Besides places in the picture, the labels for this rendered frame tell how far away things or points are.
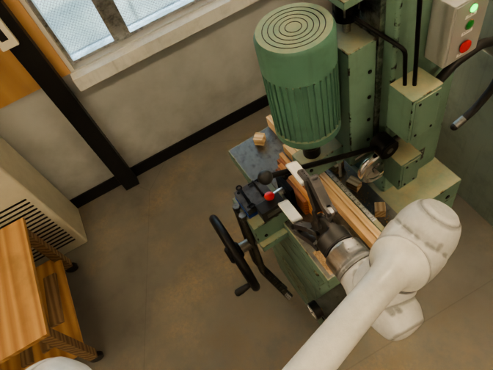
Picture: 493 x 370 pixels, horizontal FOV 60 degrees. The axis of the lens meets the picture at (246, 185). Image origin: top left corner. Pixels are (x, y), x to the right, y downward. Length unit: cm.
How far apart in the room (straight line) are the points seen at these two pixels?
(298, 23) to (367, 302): 58
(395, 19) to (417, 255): 50
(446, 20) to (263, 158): 74
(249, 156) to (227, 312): 99
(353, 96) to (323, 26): 23
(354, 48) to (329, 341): 63
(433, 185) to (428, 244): 78
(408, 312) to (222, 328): 147
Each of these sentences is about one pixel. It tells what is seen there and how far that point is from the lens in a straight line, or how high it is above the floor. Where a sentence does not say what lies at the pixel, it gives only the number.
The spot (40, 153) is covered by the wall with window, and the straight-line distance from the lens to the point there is 259.
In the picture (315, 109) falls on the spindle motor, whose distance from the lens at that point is 100.
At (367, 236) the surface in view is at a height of 94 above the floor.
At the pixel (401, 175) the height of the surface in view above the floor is 103.
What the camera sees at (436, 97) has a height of 127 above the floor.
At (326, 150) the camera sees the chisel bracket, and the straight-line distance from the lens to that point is 126.
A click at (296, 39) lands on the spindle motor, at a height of 150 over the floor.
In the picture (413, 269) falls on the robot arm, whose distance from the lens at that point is 73.
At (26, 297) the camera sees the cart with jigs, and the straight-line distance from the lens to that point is 210.
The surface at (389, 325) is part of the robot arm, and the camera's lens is 86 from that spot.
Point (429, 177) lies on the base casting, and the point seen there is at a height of 80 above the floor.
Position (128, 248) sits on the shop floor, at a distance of 259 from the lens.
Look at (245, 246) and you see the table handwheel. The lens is 140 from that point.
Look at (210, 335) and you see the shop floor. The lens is 222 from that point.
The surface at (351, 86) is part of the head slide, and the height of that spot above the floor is 132.
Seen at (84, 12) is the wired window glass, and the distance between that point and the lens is 228.
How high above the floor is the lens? 205
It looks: 54 degrees down
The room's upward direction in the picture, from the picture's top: 22 degrees counter-clockwise
